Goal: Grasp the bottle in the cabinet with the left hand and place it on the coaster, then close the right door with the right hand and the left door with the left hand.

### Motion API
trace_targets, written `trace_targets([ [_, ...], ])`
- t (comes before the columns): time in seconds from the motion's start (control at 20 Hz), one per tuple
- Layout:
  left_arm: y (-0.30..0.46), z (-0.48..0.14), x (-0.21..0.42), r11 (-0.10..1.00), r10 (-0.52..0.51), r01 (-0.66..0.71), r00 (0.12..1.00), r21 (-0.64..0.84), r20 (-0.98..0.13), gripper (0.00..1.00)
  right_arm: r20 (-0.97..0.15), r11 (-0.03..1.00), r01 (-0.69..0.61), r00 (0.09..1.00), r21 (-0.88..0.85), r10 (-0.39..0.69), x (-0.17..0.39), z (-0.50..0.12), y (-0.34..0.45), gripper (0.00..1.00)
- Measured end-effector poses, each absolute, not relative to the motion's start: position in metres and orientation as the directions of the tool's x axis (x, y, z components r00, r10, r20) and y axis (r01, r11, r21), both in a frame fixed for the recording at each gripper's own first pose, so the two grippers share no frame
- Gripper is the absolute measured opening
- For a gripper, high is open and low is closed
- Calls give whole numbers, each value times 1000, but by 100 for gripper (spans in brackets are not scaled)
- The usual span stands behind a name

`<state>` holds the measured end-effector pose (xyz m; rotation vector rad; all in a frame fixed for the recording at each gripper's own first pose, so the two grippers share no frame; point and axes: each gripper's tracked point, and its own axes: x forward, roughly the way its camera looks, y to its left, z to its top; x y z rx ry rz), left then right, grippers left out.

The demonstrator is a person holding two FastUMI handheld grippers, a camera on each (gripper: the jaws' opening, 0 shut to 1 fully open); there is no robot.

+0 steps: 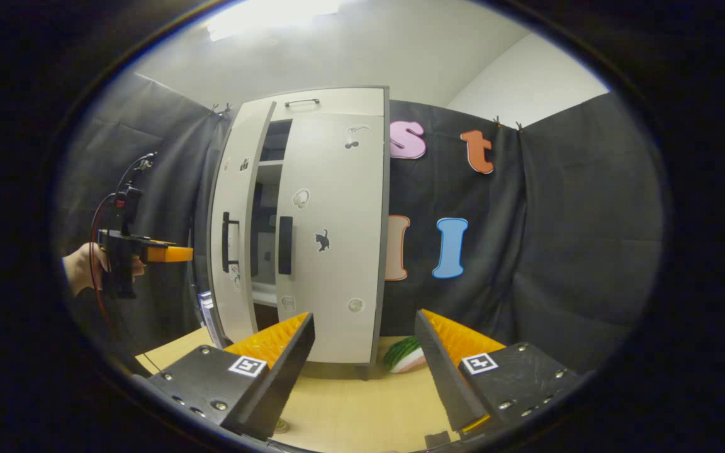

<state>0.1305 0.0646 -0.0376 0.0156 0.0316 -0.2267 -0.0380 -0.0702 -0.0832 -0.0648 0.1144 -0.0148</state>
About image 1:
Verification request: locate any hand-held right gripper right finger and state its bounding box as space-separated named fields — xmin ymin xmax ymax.
xmin=414 ymin=308 xmax=583 ymax=435

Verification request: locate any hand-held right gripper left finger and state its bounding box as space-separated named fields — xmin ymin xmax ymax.
xmin=147 ymin=312 xmax=316 ymax=441

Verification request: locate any white cabinet door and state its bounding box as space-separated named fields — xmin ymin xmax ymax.
xmin=274 ymin=112 xmax=388 ymax=364
xmin=208 ymin=101 xmax=277 ymax=345

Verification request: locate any white and grey cabinet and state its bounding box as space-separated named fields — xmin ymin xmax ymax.
xmin=205 ymin=86 xmax=391 ymax=366

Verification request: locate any watermelon slice toy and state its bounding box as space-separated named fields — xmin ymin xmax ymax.
xmin=383 ymin=336 xmax=427 ymax=374

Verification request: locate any pale striped flat object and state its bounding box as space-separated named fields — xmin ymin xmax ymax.
xmin=198 ymin=291 xmax=222 ymax=349

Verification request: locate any red cable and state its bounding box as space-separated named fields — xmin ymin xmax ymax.
xmin=89 ymin=192 xmax=125 ymax=353

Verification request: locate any thin black door handle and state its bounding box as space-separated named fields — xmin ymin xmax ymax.
xmin=222 ymin=212 xmax=240 ymax=273

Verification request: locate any black cable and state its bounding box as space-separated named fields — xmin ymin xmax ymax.
xmin=114 ymin=151 xmax=159 ymax=196

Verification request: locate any wide black door handle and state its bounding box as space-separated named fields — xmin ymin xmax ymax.
xmin=278 ymin=216 xmax=294 ymax=276

